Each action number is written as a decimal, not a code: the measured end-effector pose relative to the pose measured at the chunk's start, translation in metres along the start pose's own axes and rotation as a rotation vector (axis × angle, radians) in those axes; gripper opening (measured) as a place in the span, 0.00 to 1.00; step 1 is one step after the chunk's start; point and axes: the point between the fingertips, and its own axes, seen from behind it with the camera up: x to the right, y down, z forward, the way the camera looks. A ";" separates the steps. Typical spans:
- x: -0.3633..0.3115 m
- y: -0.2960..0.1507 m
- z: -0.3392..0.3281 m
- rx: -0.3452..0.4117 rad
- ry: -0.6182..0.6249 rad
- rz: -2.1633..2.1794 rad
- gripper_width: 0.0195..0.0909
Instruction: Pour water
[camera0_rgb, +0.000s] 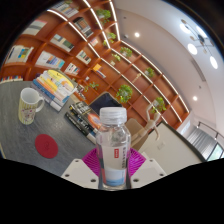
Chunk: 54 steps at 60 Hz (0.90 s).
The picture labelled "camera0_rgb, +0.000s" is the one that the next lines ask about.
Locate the dark blue chair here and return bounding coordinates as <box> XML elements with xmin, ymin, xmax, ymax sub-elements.
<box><xmin>88</xmin><ymin>91</ymin><xmax>123</xmax><ymax>116</ymax></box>

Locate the yellow striped ceramic mug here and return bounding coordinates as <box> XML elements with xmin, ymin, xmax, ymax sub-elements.
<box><xmin>17</xmin><ymin>87</ymin><xmax>45</xmax><ymax>126</ymax></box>

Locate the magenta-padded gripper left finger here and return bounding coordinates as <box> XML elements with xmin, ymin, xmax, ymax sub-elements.
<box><xmin>60</xmin><ymin>147</ymin><xmax>101</xmax><ymax>190</ymax></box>

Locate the flat round red coaster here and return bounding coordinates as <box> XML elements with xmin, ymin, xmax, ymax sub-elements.
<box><xmin>34</xmin><ymin>133</ymin><xmax>60</xmax><ymax>160</ymax></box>

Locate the stack of dark books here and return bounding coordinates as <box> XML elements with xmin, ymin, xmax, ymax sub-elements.
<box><xmin>64</xmin><ymin>100</ymin><xmax>103</xmax><ymax>145</ymax></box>

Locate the grey curtain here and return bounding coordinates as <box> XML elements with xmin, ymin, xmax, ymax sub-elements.
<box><xmin>184</xmin><ymin>128</ymin><xmax>218</xmax><ymax>161</ymax></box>

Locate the orange wooden shelf unit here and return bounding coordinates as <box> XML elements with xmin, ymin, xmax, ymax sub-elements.
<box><xmin>0</xmin><ymin>0</ymin><xmax>191</xmax><ymax>131</ymax></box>

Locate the tan chair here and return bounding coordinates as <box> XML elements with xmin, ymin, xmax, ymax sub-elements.
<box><xmin>124</xmin><ymin>117</ymin><xmax>148</xmax><ymax>148</ymax></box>

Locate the white partition with dark top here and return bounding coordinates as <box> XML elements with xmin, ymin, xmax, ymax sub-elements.
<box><xmin>138</xmin><ymin>121</ymin><xmax>208</xmax><ymax>176</ymax></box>

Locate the stack of colourful books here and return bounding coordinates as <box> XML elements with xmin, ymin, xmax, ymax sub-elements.
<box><xmin>30</xmin><ymin>69</ymin><xmax>78</xmax><ymax>113</ymax></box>

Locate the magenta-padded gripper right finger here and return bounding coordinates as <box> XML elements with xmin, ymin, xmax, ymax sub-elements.
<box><xmin>129</xmin><ymin>147</ymin><xmax>168</xmax><ymax>190</ymax></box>

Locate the clear plastic water bottle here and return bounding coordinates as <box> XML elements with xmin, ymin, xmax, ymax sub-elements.
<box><xmin>95</xmin><ymin>106</ymin><xmax>132</xmax><ymax>191</ymax></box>

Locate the black ceiling track rail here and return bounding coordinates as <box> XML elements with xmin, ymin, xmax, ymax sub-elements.
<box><xmin>196</xmin><ymin>120</ymin><xmax>224</xmax><ymax>141</ymax></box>

